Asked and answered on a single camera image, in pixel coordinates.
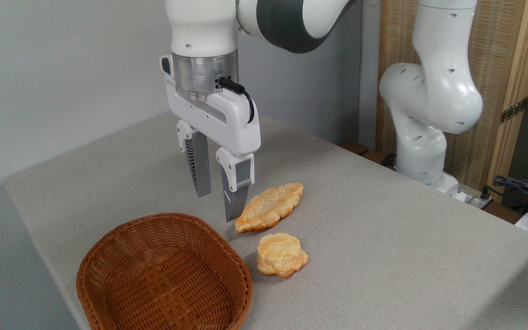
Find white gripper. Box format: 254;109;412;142
160;55;261;223

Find round golden bread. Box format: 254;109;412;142
257;232;309;278

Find long golden bread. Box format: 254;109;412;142
234;182;304;233

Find brown woven wicker basket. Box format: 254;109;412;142
76;213;253;330

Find wooden rattan folding screen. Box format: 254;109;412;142
376;0;528;202

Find metal screen hinge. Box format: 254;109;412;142
500;97;528;124

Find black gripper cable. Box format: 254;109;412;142
215;77;256;124

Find dark cable bundle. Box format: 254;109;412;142
492;175;528;218

